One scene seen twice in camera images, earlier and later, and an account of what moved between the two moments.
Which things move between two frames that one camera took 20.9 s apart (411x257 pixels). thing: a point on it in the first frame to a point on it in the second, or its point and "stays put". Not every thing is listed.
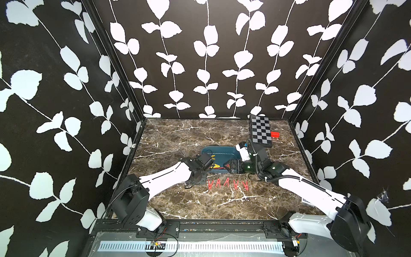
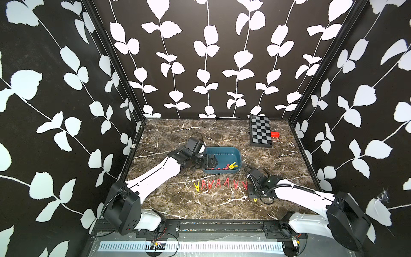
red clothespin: [246, 186] stays put
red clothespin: [235, 184] stays put
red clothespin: [218, 182] stays put
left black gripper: [203, 181] to [206, 164]
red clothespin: [227, 181] stays put
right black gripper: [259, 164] to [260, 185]
